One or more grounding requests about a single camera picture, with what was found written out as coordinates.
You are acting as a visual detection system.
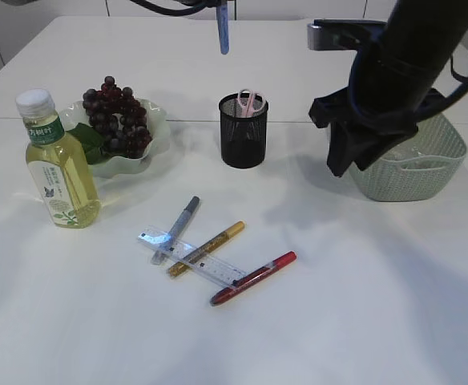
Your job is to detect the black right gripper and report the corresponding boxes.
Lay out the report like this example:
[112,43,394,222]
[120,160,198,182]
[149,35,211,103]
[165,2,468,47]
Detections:
[309,86,446,177]

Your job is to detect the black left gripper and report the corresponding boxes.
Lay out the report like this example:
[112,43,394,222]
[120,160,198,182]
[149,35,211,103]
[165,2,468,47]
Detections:
[130,0,228,16]

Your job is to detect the blue scissors with cover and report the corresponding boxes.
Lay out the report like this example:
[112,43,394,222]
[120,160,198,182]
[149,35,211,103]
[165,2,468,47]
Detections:
[216,0,230,55]

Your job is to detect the pink scissors with purple cover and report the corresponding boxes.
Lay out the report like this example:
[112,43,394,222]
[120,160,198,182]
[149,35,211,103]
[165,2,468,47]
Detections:
[236,89,266,118]

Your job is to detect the purple artificial grape bunch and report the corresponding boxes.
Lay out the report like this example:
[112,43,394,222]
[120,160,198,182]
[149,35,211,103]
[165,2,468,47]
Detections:
[70,75,153,164]

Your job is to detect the yellow tea bottle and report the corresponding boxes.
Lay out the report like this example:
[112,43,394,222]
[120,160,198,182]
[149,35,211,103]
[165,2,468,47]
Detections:
[15,89,101,229]

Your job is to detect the silver marker pen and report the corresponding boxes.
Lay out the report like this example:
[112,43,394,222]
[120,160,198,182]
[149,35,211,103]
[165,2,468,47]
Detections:
[151,196,200,265]

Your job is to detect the clear plastic sheet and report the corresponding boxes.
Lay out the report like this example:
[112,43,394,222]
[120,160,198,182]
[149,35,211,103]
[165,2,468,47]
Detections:
[386,145,426,162]

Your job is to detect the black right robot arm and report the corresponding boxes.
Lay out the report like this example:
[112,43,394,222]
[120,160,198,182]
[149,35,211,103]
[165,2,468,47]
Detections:
[307,0,468,176]

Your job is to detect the pale green woven basket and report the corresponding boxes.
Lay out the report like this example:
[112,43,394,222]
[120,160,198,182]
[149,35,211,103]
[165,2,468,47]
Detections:
[349,114,467,202]

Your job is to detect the pale green wavy glass plate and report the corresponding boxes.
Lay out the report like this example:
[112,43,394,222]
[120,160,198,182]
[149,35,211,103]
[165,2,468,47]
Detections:
[59,99,171,178]

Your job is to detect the black mesh pen holder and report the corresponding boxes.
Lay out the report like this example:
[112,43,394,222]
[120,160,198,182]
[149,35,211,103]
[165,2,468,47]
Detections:
[219,92,268,169]

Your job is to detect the red marker pen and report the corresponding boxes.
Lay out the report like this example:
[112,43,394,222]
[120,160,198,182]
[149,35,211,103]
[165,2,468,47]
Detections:
[209,251,297,306]

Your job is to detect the clear plastic ruler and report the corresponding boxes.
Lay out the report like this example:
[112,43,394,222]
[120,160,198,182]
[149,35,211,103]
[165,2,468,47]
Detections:
[138,221,246,288]

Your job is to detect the gold marker pen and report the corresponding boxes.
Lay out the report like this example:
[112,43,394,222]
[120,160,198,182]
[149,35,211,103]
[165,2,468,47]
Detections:
[167,221,245,278]

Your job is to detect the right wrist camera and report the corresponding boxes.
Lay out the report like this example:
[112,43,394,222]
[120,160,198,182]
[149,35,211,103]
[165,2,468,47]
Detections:
[307,19,386,51]

